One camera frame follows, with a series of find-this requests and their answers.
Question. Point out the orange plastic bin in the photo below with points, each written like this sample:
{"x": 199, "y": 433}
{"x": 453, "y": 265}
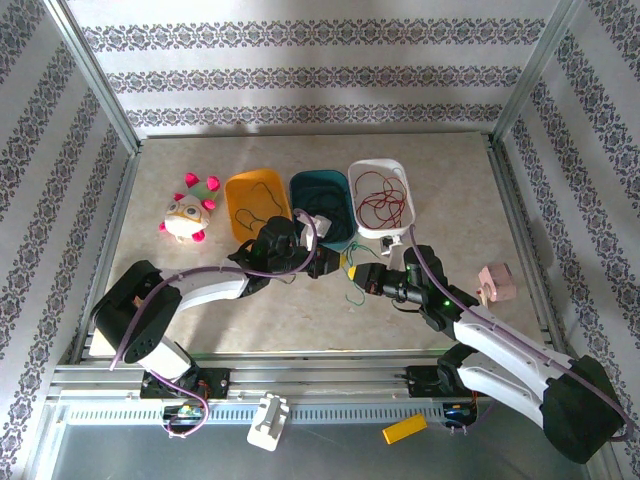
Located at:
{"x": 260, "y": 175}

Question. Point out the aluminium side rail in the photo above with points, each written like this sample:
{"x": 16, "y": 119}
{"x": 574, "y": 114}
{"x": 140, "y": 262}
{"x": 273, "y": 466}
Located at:
{"x": 520, "y": 225}
{"x": 117, "y": 215}

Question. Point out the yellow block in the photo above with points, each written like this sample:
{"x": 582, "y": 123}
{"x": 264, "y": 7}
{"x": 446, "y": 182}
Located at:
{"x": 405, "y": 429}

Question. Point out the white plastic bin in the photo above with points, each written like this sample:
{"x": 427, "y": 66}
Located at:
{"x": 372, "y": 166}

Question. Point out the plush owl toy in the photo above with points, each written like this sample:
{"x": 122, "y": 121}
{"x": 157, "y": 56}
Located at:
{"x": 187, "y": 220}

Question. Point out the aluminium front rail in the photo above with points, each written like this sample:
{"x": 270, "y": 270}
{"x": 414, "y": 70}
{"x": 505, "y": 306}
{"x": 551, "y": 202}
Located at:
{"x": 310, "y": 372}

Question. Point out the white printed bracket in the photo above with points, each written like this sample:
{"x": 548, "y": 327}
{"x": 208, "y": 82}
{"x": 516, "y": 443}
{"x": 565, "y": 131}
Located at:
{"x": 267, "y": 422}

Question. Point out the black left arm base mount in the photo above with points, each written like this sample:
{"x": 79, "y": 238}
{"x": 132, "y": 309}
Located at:
{"x": 215, "y": 382}

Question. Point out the small electronics board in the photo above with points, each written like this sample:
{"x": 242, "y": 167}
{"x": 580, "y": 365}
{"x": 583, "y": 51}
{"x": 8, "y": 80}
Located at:
{"x": 182, "y": 411}
{"x": 457, "y": 412}

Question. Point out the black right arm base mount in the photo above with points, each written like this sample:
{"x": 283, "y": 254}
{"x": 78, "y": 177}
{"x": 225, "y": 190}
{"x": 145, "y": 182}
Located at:
{"x": 420, "y": 380}

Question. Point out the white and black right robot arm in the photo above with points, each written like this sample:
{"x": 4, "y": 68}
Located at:
{"x": 500, "y": 345}

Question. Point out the aluminium frame post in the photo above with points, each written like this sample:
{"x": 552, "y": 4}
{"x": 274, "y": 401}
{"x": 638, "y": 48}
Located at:
{"x": 95, "y": 80}
{"x": 540, "y": 65}

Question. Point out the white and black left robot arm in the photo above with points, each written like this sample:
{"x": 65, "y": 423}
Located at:
{"x": 215, "y": 287}

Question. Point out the teal plastic bin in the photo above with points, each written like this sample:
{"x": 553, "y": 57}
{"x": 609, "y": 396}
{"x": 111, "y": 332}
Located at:
{"x": 320, "y": 180}

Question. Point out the pink toy block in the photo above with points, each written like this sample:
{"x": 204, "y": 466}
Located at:
{"x": 500, "y": 282}

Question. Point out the grey metal sheet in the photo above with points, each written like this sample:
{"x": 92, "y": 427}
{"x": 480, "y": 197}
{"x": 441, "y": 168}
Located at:
{"x": 325, "y": 460}

